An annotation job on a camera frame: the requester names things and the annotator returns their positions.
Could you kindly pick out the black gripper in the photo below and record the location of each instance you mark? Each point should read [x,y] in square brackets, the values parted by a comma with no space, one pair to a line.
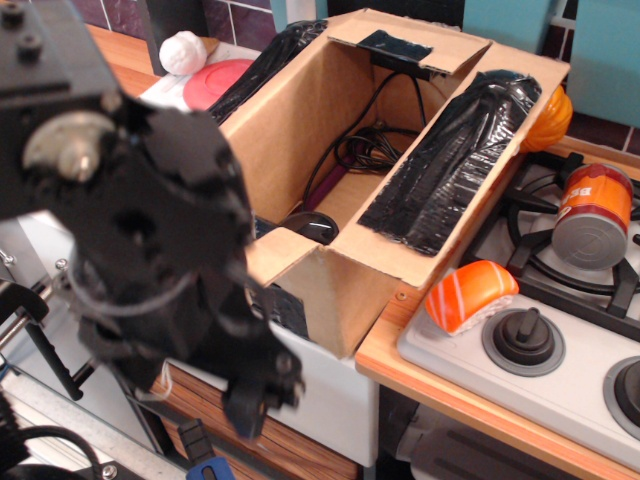
[159,268]

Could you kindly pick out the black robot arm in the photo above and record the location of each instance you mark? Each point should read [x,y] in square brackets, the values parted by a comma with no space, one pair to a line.
[59,104]

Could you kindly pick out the red plastic plate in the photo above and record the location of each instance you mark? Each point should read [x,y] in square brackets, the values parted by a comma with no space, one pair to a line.
[208,85]

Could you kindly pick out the white foam ball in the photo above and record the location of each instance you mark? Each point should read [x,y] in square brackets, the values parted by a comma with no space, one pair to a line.
[183,54]

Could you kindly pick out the salmon sushi toy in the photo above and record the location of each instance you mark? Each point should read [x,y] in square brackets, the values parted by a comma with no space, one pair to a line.
[469,295]

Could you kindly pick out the black stove grate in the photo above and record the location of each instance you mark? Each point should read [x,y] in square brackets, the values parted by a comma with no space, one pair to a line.
[517,235]

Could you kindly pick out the left black stove knob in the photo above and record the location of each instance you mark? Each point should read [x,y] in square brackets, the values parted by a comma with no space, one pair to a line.
[523,342]

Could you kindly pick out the black stove knob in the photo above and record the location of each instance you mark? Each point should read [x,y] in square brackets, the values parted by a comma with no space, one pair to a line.
[523,342]
[621,394]

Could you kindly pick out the white toy stove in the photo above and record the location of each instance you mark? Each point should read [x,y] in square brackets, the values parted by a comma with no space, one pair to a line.
[568,401]

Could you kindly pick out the orange toy pumpkin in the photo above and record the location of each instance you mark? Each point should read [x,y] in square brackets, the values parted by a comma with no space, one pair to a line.
[552,124]

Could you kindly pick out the orange soup can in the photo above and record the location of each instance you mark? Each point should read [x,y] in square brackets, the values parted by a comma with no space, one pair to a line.
[592,225]

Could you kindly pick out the right black stove knob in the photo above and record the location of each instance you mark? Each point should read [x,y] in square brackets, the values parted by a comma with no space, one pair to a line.
[621,394]

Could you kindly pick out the metal clamp with black handle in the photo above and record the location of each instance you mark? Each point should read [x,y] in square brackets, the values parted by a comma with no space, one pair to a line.
[38,335]

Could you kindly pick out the blue black clamp handle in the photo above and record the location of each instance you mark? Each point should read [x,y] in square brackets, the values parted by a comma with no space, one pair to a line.
[205,464]

